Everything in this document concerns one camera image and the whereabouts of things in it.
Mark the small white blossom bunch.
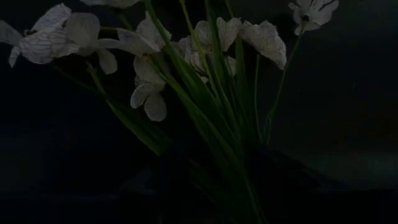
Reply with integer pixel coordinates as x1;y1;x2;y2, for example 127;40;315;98
0;0;340;224

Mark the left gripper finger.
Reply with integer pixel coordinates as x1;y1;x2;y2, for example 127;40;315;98
253;145;323;192

